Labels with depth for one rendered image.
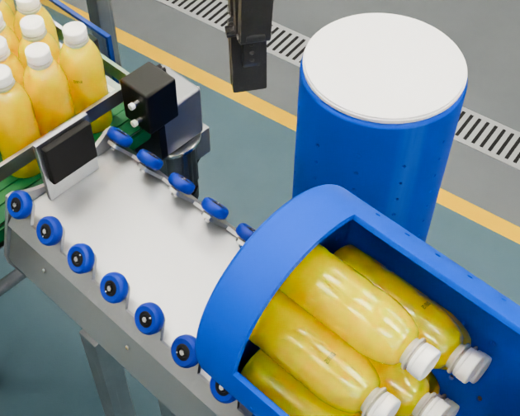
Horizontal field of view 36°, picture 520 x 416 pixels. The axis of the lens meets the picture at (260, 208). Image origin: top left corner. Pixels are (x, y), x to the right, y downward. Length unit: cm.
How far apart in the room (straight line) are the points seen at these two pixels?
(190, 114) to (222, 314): 79
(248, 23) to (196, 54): 241
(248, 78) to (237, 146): 198
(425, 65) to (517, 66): 173
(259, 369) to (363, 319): 15
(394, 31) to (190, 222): 50
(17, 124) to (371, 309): 69
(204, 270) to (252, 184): 136
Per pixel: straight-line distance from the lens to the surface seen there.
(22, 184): 143
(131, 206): 132
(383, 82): 136
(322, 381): 91
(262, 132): 273
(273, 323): 93
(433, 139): 137
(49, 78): 135
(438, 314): 95
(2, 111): 133
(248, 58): 68
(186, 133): 164
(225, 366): 92
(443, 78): 139
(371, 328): 88
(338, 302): 89
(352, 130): 133
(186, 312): 119
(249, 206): 251
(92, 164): 137
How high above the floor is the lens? 193
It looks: 50 degrees down
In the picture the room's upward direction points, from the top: 1 degrees clockwise
